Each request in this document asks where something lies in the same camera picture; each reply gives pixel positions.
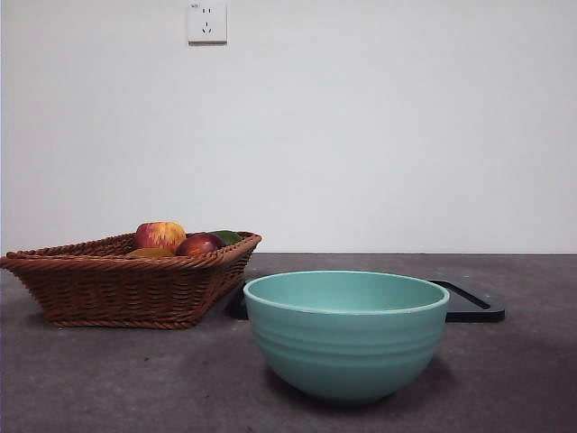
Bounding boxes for white wall socket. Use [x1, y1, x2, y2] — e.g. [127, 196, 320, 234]
[187, 1, 228, 45]

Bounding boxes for dark red apple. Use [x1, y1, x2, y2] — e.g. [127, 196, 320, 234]
[174, 232, 226, 257]

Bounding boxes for teal ribbed bowl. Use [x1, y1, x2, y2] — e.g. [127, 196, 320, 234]
[243, 270, 451, 406]

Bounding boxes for green avocado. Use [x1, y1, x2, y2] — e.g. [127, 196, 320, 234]
[209, 229, 243, 247]

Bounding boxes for brown wicker basket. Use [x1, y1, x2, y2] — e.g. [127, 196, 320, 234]
[0, 231, 262, 329]

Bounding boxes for red yellow streaked apple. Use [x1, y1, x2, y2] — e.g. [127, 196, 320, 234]
[133, 220, 187, 254]

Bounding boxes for dark rectangular tray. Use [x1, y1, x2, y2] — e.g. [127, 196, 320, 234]
[227, 279, 506, 323]

